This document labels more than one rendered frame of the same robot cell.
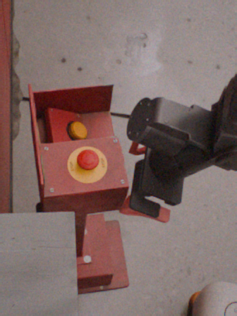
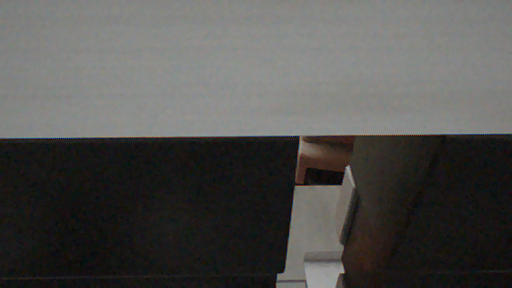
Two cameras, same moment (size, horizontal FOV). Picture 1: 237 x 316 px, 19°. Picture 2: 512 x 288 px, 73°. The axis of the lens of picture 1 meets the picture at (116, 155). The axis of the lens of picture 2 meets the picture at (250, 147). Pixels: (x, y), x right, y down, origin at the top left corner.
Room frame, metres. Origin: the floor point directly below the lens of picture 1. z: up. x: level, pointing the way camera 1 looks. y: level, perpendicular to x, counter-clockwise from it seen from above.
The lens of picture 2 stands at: (0.28, 0.45, 1.41)
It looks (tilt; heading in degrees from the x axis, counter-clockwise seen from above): 38 degrees down; 282
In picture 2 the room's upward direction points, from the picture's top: straight up
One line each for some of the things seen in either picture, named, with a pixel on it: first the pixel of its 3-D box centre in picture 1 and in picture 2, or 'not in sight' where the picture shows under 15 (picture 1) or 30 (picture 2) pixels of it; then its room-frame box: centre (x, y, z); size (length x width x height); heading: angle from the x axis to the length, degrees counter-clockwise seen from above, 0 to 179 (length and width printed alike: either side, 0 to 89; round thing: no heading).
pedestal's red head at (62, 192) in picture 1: (77, 149); not in sight; (0.56, 0.07, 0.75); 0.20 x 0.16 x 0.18; 19
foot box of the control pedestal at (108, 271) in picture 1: (81, 252); not in sight; (0.57, 0.04, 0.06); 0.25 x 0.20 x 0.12; 109
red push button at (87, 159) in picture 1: (87, 161); not in sight; (0.52, 0.05, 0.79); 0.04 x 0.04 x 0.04
